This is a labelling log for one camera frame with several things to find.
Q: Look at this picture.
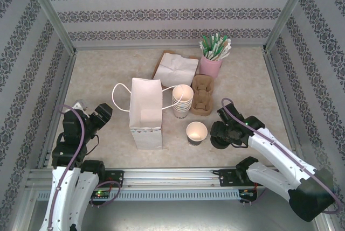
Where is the printed white paper bag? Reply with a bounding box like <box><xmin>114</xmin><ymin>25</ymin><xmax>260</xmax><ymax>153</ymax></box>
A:
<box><xmin>112</xmin><ymin>77</ymin><xmax>187</xmax><ymax>151</ymax></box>

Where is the black cup lid stack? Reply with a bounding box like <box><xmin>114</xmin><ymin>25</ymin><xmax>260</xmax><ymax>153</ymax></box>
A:
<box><xmin>211</xmin><ymin>134</ymin><xmax>233</xmax><ymax>150</ymax></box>

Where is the pink cylindrical container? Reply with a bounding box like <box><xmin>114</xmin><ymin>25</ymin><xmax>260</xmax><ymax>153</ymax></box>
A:
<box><xmin>199</xmin><ymin>54</ymin><xmax>224</xmax><ymax>78</ymax></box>

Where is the green white wrapped straw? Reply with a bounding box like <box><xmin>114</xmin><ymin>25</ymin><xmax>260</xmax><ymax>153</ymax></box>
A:
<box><xmin>212</xmin><ymin>33</ymin><xmax>221</xmax><ymax>55</ymax></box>
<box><xmin>202</xmin><ymin>35</ymin><xmax>211</xmax><ymax>55</ymax></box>
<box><xmin>220</xmin><ymin>39</ymin><xmax>232</xmax><ymax>60</ymax></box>

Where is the white paper napkin stack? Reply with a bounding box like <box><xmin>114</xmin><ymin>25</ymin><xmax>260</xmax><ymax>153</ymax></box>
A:
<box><xmin>155</xmin><ymin>52</ymin><xmax>199</xmax><ymax>88</ymax></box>

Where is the green white wrapped chopsticks bundle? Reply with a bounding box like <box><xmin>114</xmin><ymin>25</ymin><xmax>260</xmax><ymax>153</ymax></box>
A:
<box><xmin>218</xmin><ymin>36</ymin><xmax>229</xmax><ymax>58</ymax></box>

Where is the brown cardboard napkin box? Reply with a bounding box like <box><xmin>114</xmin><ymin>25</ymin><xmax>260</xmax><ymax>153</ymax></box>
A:
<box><xmin>152</xmin><ymin>50</ymin><xmax>200</xmax><ymax>88</ymax></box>

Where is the thin black cable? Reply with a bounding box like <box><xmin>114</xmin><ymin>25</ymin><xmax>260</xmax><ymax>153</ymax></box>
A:
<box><xmin>87</xmin><ymin>133</ymin><xmax>100</xmax><ymax>158</ymax></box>

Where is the aluminium side rail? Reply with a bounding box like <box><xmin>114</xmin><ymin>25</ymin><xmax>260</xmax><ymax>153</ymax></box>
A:
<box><xmin>37</xmin><ymin>53</ymin><xmax>78</xmax><ymax>169</ymax></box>
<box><xmin>263</xmin><ymin>50</ymin><xmax>307</xmax><ymax>166</ymax></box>

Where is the thin purple base cable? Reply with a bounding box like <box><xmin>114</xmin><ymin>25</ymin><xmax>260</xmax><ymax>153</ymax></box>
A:
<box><xmin>90</xmin><ymin>181</ymin><xmax>121</xmax><ymax>208</ymax></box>

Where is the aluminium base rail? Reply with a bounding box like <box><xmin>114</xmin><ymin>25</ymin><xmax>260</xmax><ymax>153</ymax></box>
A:
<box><xmin>25</xmin><ymin>168</ymin><xmax>318</xmax><ymax>188</ymax></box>

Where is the slotted grey cable duct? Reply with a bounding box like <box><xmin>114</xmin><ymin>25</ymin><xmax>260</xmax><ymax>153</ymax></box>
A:
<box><xmin>34</xmin><ymin>189</ymin><xmax>259</xmax><ymax>201</ymax></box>

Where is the aluminium frame post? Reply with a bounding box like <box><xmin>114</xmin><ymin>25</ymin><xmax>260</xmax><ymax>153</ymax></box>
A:
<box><xmin>23</xmin><ymin>0</ymin><xmax>78</xmax><ymax>55</ymax></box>
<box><xmin>263</xmin><ymin>0</ymin><xmax>316</xmax><ymax>54</ymax></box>

